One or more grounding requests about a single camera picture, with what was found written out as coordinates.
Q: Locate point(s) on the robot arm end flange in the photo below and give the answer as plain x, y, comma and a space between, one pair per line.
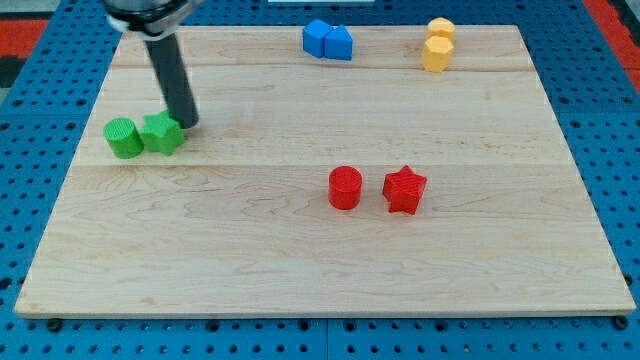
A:
152, 20

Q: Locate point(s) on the wooden board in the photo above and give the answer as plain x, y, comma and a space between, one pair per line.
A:
237, 222

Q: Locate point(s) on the red star block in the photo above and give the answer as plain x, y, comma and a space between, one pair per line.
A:
403, 190

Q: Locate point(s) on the green star block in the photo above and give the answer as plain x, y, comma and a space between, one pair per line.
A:
161, 133

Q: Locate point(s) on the red cylinder block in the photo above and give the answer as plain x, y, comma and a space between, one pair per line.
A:
345, 184

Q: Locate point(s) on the blue triangular block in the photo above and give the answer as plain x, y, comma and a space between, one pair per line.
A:
338, 44

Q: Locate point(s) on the blue cube block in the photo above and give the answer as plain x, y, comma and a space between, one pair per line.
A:
313, 37

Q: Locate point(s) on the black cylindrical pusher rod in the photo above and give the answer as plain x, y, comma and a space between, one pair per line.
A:
170, 71

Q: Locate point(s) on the yellow front hexagon block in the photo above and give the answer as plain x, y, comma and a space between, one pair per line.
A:
437, 53

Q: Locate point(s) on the yellow hexagon block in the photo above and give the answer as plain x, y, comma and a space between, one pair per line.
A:
441, 27
437, 53

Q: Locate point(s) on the yellow rear hexagon block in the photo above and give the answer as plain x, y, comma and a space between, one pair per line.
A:
441, 27

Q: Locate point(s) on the green cylinder block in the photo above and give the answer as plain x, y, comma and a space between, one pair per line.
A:
123, 138

